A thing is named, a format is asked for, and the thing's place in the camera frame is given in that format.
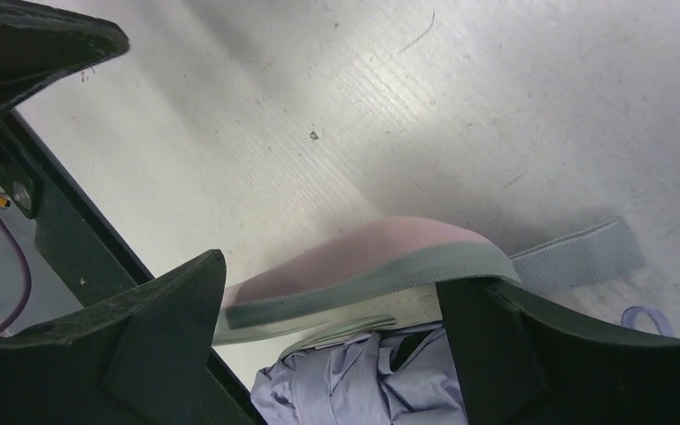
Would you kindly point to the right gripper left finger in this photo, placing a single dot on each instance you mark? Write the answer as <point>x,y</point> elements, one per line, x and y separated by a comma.
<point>141,357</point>

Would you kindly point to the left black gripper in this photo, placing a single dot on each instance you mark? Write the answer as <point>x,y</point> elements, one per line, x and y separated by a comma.
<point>40,44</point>

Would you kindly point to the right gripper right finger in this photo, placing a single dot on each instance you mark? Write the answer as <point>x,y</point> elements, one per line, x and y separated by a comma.
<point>521,359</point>

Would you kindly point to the lilac umbrella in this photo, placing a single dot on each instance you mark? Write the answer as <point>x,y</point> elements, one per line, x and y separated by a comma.
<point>405,376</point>

